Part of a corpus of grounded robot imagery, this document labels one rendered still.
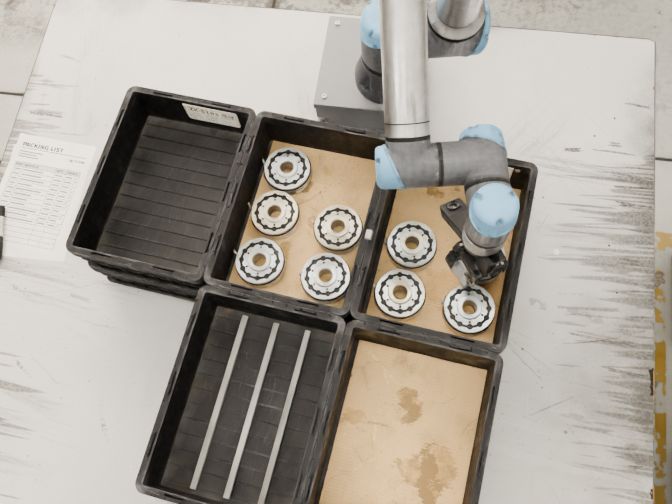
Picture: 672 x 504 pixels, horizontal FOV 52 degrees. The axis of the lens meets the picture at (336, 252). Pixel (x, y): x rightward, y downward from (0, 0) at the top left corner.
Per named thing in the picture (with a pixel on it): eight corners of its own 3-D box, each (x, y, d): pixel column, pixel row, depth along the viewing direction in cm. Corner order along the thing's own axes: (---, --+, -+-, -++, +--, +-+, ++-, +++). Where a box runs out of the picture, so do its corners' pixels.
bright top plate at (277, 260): (246, 232, 145) (246, 231, 145) (290, 246, 144) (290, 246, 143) (228, 275, 143) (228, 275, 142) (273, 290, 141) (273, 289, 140)
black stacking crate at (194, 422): (215, 300, 146) (201, 284, 135) (349, 332, 142) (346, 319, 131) (154, 490, 134) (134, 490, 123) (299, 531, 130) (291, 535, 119)
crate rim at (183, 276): (133, 90, 153) (129, 84, 151) (259, 114, 149) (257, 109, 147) (67, 254, 141) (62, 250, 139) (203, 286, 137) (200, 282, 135)
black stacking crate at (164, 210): (147, 113, 162) (130, 86, 152) (266, 136, 158) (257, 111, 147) (87, 267, 150) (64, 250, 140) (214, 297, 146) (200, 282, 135)
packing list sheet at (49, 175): (13, 132, 176) (12, 131, 175) (98, 142, 173) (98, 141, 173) (-27, 252, 165) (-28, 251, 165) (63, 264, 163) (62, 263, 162)
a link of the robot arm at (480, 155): (439, 123, 113) (445, 183, 110) (507, 118, 113) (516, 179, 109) (435, 145, 121) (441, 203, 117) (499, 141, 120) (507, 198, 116)
